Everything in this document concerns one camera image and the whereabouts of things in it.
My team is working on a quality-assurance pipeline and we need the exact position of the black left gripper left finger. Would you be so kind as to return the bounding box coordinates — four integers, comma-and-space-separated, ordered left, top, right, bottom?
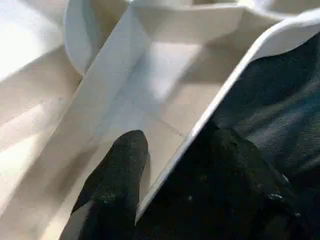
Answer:
59, 129, 151, 240

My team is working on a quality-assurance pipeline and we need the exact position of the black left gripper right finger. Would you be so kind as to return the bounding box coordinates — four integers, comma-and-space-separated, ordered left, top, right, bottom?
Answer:
136, 124, 303, 240

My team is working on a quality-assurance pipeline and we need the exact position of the black mat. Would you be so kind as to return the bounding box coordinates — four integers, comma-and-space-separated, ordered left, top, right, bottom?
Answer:
194, 32, 320, 240

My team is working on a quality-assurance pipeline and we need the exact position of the white plastic table top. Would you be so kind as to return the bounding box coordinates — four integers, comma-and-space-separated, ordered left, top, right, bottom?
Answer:
0, 0, 320, 226

